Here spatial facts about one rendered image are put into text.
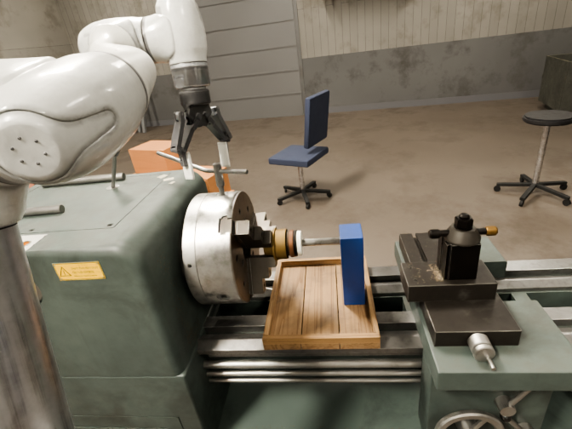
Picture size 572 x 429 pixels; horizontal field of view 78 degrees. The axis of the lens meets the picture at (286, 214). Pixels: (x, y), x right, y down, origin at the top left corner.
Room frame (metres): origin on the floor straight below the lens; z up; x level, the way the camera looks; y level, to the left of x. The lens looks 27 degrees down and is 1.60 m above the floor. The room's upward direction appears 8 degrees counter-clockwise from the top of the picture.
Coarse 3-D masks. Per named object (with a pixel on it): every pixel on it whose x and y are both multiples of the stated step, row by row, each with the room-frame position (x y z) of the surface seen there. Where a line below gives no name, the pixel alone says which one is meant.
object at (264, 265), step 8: (248, 256) 0.87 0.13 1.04; (256, 256) 0.85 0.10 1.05; (264, 256) 0.84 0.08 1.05; (272, 256) 0.83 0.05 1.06; (248, 264) 0.83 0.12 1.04; (256, 264) 0.83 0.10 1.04; (264, 264) 0.82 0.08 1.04; (272, 264) 0.82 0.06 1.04; (248, 272) 0.82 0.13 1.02; (256, 272) 0.82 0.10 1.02; (264, 272) 0.81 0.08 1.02; (256, 280) 0.81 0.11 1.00; (264, 280) 0.83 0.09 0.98; (256, 288) 0.80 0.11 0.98; (264, 288) 0.81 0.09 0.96
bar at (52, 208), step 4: (60, 204) 0.88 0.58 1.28; (28, 208) 0.88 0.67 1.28; (32, 208) 0.88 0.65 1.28; (36, 208) 0.88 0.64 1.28; (40, 208) 0.87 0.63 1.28; (44, 208) 0.87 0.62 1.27; (48, 208) 0.87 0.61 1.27; (52, 208) 0.87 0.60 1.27; (56, 208) 0.86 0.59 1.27; (60, 208) 0.87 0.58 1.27; (64, 208) 0.88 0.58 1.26; (28, 212) 0.87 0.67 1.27; (32, 212) 0.87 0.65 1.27; (36, 212) 0.87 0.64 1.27; (40, 212) 0.87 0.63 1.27; (44, 212) 0.87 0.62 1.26; (48, 212) 0.87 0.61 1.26; (52, 212) 0.86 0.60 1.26; (56, 212) 0.86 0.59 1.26; (60, 212) 0.86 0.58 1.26
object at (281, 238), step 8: (272, 232) 0.84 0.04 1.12; (280, 232) 0.84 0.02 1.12; (288, 232) 0.85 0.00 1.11; (272, 240) 0.82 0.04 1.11; (280, 240) 0.82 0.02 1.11; (288, 240) 0.82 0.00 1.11; (264, 248) 0.83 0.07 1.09; (272, 248) 0.81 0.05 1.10; (280, 248) 0.81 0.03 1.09; (288, 248) 0.81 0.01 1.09; (280, 256) 0.81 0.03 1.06; (288, 256) 0.83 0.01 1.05
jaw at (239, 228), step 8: (224, 224) 0.78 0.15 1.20; (232, 224) 0.79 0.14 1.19; (240, 224) 0.79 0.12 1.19; (248, 224) 0.78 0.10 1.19; (224, 232) 0.76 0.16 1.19; (232, 232) 0.78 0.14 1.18; (240, 232) 0.77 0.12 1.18; (248, 232) 0.77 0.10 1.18; (256, 232) 0.80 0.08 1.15; (264, 232) 0.83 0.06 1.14; (240, 240) 0.79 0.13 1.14; (248, 240) 0.79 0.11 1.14; (256, 240) 0.79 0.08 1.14; (264, 240) 0.81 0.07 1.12; (248, 248) 0.83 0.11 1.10
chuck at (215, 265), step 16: (240, 192) 0.90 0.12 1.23; (208, 208) 0.83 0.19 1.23; (224, 208) 0.82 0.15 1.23; (240, 208) 0.88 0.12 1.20; (208, 224) 0.78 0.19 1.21; (208, 240) 0.75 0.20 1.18; (224, 240) 0.75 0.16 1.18; (208, 256) 0.73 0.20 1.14; (224, 256) 0.73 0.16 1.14; (240, 256) 0.79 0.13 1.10; (208, 272) 0.72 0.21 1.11; (224, 272) 0.72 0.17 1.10; (240, 272) 0.76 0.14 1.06; (208, 288) 0.72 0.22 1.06; (224, 288) 0.72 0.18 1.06; (240, 288) 0.74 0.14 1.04
